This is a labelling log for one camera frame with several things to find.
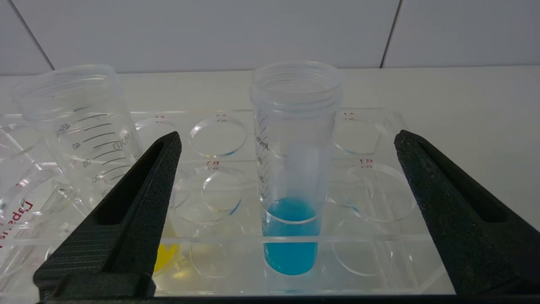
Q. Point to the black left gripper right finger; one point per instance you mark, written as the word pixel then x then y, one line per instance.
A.
pixel 476 245

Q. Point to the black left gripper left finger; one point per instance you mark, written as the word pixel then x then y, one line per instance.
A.
pixel 122 236

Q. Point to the test tube with blue pigment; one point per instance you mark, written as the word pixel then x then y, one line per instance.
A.
pixel 291 236

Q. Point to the clear acrylic test tube rack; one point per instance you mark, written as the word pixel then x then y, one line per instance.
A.
pixel 371 249

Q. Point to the test tube with yellow pigment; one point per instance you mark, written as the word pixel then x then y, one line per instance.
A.
pixel 84 126

